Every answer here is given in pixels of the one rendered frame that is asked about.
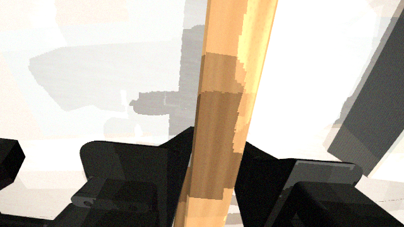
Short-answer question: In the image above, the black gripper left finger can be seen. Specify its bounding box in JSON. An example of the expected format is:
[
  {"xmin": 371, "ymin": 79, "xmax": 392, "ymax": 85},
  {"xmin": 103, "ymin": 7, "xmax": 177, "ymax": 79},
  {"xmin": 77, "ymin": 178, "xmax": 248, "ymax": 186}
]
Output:
[{"xmin": 79, "ymin": 126, "xmax": 194, "ymax": 227}]

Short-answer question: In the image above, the light wooden board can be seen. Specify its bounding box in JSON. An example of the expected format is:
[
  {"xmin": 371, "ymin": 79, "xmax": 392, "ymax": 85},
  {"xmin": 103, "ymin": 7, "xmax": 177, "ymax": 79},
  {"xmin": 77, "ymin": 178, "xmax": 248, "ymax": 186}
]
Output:
[{"xmin": 184, "ymin": 0, "xmax": 279, "ymax": 227}]

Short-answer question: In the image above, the wooden post with slot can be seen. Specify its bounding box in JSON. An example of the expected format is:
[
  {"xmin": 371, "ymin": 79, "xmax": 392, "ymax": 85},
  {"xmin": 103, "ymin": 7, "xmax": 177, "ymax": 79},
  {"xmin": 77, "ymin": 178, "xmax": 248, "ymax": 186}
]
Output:
[{"xmin": 173, "ymin": 166, "xmax": 190, "ymax": 227}]

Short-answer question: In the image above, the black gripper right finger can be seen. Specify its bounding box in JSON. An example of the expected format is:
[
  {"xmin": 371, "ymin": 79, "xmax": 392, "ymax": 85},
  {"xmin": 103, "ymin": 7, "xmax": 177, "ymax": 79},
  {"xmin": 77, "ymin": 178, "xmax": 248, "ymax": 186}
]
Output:
[{"xmin": 234, "ymin": 141, "xmax": 363, "ymax": 227}]

